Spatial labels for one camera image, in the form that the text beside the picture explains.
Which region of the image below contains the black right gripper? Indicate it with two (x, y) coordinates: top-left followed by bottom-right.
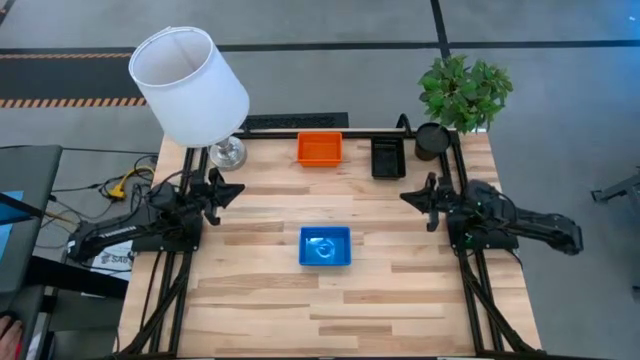
(399, 172), (455, 233)

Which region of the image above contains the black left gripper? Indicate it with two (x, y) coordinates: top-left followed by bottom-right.
(187, 167), (246, 227)

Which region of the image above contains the orange plastic basket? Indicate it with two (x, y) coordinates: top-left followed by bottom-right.
(296, 131), (344, 168)

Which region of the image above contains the blue plastic basket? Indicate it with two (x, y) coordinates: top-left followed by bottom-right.
(298, 225), (353, 267)

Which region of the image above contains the black plastic basket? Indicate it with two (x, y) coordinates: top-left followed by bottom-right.
(370, 136), (407, 181)

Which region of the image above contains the black textured rectangular mat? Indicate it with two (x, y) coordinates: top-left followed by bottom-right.
(239, 111), (350, 131)

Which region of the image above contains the white shade silver table lamp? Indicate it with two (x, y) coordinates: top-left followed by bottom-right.
(128, 25), (251, 172)

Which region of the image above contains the green plant in black pot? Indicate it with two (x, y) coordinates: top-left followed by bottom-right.
(414, 53), (515, 162)

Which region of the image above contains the white printed paper sheet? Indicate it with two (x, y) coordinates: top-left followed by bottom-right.
(91, 239), (134, 270)

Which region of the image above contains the grey desk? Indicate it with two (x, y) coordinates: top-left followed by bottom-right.
(0, 144), (64, 297)

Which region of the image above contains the black stand leg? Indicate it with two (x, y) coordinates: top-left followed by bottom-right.
(590, 168), (640, 204)

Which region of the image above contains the blue sheet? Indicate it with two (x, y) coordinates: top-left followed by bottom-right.
(0, 189), (26, 262)

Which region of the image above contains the person's hand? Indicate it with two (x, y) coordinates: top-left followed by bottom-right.
(0, 314), (24, 360)

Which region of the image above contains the yellow power cable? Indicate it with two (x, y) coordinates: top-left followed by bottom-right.
(105, 166), (157, 201)

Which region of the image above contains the black floor cable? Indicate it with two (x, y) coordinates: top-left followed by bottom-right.
(48, 153), (159, 224)

